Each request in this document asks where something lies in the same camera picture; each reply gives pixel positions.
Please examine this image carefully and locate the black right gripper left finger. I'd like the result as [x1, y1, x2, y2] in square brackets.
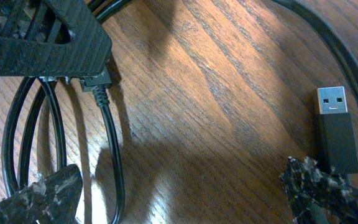
[0, 164, 83, 223]

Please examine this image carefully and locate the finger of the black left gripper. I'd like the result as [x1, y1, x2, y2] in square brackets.
[0, 1, 112, 77]

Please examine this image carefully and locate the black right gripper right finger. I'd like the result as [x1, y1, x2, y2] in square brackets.
[280, 157, 358, 223]

